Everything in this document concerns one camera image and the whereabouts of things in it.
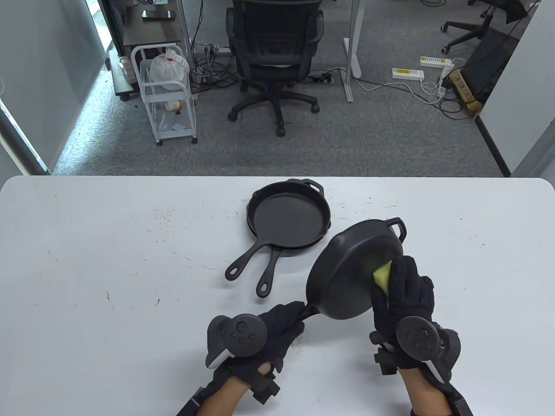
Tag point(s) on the black flat monitor panel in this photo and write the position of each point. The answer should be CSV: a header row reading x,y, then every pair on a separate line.
x,y
490,65

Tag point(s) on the black cast iron frying pan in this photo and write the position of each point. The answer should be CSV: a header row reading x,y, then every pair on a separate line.
x,y
277,253
288,216
355,268

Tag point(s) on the black phone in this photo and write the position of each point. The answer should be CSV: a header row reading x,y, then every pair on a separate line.
x,y
158,14

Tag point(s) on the brown cardboard box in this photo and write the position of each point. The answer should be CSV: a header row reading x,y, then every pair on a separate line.
x,y
466,91

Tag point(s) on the white power strip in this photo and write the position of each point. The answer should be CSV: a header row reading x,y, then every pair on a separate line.
x,y
407,73
217,48
435,62

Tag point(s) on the white rolling cart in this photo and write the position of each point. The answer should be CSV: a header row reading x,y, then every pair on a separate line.
x,y
173,121

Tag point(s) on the grey metal desk leg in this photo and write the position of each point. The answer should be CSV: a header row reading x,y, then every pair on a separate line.
x,y
184,34

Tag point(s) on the person's left hand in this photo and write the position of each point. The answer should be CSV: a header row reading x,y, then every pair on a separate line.
x,y
277,331

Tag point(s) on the black mesh office chair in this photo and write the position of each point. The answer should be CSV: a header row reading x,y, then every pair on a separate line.
x,y
275,39

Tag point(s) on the scattered dark crumbs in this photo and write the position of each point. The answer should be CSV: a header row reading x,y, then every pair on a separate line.
x,y
297,342

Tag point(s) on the black white tracking controller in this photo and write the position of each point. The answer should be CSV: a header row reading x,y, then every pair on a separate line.
x,y
418,338
243,333

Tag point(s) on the person's right forearm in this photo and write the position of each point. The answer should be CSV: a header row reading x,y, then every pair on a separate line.
x,y
425,392

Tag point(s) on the small white orange bottle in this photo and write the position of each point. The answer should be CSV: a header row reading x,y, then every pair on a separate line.
x,y
172,105

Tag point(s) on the black power strip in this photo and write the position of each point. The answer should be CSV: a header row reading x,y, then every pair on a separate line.
x,y
321,78

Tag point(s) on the white desk leg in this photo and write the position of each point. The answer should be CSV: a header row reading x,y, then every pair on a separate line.
x,y
353,43

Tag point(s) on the white plastic bag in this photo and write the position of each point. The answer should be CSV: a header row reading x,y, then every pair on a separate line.
x,y
167,69

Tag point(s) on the black swivel office chair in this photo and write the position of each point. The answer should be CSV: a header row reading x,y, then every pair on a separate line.
x,y
466,28

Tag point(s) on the small white box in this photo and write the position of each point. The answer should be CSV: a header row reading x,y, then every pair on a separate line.
x,y
125,69

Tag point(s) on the person's left forearm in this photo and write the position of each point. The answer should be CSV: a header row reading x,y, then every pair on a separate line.
x,y
223,398

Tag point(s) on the dark brown cabinet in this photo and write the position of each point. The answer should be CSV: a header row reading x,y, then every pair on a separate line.
x,y
147,30

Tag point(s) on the yellow green sponge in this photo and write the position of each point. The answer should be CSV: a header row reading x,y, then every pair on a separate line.
x,y
382,279

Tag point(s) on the person's right hand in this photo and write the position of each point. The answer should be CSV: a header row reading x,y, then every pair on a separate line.
x,y
405,294

